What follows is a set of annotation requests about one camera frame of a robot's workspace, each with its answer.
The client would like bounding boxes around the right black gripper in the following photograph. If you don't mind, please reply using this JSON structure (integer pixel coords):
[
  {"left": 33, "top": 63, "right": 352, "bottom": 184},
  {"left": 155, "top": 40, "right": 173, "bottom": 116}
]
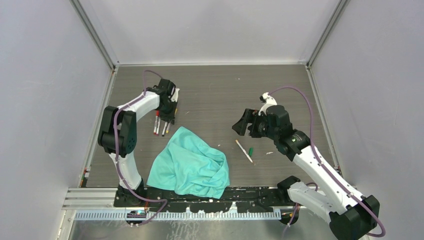
[{"left": 232, "top": 108, "right": 279, "bottom": 141}]

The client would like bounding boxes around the magenta-tipped white pen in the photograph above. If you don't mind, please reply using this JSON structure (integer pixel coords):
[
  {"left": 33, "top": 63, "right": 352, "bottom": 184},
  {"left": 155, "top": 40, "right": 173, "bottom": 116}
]
[{"left": 155, "top": 116, "right": 161, "bottom": 136}]

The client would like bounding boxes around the red-tipped white pen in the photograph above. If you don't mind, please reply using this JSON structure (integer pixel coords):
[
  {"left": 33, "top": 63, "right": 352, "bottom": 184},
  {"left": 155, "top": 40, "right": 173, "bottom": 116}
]
[{"left": 153, "top": 110, "right": 160, "bottom": 136}]

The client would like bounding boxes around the black-tipped white pen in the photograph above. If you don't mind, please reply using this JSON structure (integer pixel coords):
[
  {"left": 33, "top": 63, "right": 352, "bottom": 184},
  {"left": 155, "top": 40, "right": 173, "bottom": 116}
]
[{"left": 161, "top": 122, "right": 168, "bottom": 137}]

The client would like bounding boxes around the yellow-tipped white pen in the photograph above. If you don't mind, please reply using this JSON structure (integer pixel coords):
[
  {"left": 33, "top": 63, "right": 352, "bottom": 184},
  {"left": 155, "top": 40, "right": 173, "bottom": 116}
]
[{"left": 235, "top": 139, "right": 254, "bottom": 164}]

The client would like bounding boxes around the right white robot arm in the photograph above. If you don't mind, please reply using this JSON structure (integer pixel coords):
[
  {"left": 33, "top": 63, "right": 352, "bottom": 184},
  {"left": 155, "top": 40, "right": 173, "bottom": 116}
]
[{"left": 232, "top": 105, "right": 380, "bottom": 240}]

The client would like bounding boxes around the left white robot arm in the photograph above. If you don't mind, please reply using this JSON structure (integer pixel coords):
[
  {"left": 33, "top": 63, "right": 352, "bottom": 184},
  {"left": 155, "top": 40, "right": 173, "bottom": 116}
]
[{"left": 97, "top": 78, "right": 179, "bottom": 207}]

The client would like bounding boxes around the teal cloth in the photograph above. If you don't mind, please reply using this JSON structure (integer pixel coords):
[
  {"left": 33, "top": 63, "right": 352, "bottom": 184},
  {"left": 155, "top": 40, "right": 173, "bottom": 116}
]
[{"left": 147, "top": 126, "right": 230, "bottom": 199}]

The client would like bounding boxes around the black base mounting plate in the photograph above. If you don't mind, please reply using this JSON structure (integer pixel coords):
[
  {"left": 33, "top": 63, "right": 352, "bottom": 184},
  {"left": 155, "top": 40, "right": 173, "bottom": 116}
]
[{"left": 113, "top": 186, "right": 295, "bottom": 213}]

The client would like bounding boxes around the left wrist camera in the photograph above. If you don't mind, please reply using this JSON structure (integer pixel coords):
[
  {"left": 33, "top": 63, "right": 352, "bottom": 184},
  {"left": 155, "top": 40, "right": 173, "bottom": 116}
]
[{"left": 170, "top": 88, "right": 180, "bottom": 103}]

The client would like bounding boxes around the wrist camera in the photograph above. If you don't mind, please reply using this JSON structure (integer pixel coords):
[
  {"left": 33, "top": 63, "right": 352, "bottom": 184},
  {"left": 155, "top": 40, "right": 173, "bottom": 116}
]
[
  {"left": 258, "top": 92, "right": 277, "bottom": 116},
  {"left": 170, "top": 88, "right": 180, "bottom": 103}
]

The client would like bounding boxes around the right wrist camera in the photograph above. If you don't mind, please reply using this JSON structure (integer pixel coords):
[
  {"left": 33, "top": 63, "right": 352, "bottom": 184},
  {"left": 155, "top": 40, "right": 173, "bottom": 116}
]
[{"left": 258, "top": 92, "right": 277, "bottom": 116}]

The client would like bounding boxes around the slotted aluminium rail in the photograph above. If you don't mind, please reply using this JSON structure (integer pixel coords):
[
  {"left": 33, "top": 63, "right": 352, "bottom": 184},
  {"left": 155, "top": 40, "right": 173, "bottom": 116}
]
[{"left": 74, "top": 209, "right": 281, "bottom": 221}]

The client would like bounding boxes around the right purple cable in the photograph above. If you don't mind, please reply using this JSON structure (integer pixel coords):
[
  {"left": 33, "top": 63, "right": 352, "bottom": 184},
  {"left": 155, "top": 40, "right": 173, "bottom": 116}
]
[{"left": 268, "top": 85, "right": 387, "bottom": 239}]

